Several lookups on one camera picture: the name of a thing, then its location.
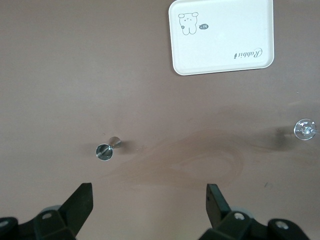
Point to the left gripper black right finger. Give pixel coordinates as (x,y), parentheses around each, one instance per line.
(217,210)

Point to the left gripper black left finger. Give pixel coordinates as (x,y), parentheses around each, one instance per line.
(75,212)

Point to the steel double jigger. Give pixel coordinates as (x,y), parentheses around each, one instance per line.
(105,152)

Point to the clear stemmed wine glass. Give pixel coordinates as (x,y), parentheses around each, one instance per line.
(303,130)

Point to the brown table cover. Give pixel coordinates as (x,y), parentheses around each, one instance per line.
(75,75)

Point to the white rabbit print tray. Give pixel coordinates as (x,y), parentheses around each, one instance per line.
(225,37)

